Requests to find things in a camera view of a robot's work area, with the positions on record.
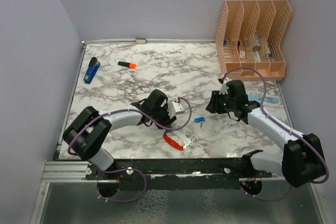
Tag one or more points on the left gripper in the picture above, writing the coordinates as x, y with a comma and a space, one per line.
168, 120

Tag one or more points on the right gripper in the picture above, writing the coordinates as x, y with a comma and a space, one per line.
213, 106

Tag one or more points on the blue tagged key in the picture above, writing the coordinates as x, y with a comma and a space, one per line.
200, 121

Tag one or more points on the red handled keyring with rings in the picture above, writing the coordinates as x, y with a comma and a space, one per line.
178, 140

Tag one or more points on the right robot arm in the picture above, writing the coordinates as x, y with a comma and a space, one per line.
302, 160

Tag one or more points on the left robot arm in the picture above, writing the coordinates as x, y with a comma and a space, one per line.
90, 128

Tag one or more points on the light blue packaged item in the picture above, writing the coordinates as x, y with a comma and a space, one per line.
269, 100

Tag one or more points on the orange black highlighter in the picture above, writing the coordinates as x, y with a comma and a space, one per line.
127, 64

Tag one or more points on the peach desk file organizer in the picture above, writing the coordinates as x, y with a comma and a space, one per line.
249, 37

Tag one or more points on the blue stapler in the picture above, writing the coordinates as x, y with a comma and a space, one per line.
91, 71

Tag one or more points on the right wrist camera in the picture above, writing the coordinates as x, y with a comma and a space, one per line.
223, 81

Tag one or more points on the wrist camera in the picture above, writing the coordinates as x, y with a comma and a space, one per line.
223, 81
175, 108

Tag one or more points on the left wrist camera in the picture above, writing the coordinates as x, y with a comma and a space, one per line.
175, 108

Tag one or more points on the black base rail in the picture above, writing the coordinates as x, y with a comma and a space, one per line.
176, 174

